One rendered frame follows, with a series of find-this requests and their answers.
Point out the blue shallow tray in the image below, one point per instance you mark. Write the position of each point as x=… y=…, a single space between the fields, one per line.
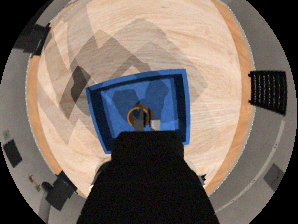
x=165 y=91

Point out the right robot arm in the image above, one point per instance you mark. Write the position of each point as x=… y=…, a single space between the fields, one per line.
x=55 y=197

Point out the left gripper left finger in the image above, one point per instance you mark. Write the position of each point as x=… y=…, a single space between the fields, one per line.
x=139 y=124

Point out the bronze ring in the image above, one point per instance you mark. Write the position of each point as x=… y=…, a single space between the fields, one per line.
x=138 y=106

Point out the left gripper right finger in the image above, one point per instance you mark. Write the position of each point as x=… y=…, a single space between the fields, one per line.
x=154 y=123

